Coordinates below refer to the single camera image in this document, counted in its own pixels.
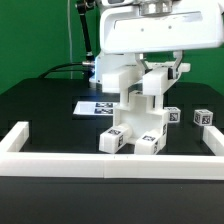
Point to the white U-shaped fence frame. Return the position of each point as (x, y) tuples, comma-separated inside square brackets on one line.
[(15, 162)]

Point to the white chair back frame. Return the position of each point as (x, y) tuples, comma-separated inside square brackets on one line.
[(154, 83)]

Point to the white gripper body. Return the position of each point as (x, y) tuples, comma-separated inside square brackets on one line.
[(135, 26)]

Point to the white chair seat part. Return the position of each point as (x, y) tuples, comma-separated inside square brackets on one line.
[(143, 114)]

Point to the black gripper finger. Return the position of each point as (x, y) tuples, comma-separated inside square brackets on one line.
[(173, 70), (141, 63)]

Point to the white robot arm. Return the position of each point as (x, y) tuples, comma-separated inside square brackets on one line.
[(107, 62)]

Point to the white tag sheet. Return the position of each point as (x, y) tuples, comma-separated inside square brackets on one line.
[(94, 108)]

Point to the black jointed camera mount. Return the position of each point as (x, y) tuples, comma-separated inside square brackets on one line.
[(83, 6)]

